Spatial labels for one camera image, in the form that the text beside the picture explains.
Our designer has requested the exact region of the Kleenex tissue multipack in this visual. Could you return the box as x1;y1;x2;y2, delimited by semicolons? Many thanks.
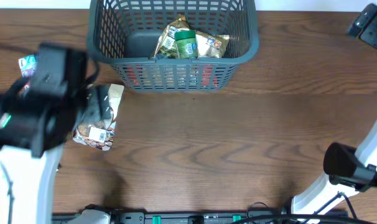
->
18;55;37;78

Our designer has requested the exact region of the beige Pantree snack pouch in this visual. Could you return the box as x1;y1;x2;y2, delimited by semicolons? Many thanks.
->
72;84;124;151

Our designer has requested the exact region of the orange spaghetti packet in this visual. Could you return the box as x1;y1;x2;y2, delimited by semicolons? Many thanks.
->
121;65;218;90

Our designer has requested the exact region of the grey plastic slotted basket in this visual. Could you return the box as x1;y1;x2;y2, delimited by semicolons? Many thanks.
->
87;0;259;91

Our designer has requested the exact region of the green lid spice jar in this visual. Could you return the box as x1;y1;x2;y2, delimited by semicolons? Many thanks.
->
175;30;198;58

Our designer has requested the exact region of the gold foil food bag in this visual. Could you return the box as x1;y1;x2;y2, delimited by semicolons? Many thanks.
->
150;14;230;59

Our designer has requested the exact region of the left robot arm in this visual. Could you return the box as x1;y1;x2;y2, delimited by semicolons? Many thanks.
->
0;43;111;223

